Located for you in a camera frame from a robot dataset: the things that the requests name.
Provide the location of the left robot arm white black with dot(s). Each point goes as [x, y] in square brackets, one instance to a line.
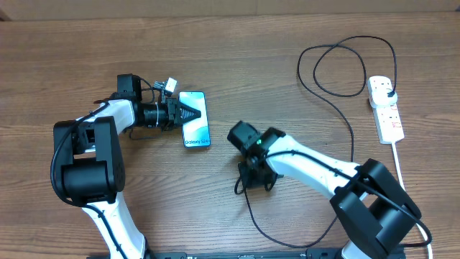
[87, 167]

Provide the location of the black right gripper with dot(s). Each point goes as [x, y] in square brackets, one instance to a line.
[252, 180]

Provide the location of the white power strip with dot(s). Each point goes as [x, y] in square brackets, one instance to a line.
[387, 119]

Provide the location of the white charger plug adapter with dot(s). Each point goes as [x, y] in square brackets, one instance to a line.
[382, 98]

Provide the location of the Galaxy smartphone with teal screen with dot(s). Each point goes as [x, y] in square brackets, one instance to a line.
[195, 127]

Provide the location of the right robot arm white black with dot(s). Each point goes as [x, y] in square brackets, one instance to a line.
[374, 210]

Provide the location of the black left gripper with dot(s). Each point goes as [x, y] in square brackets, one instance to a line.
[172, 109]

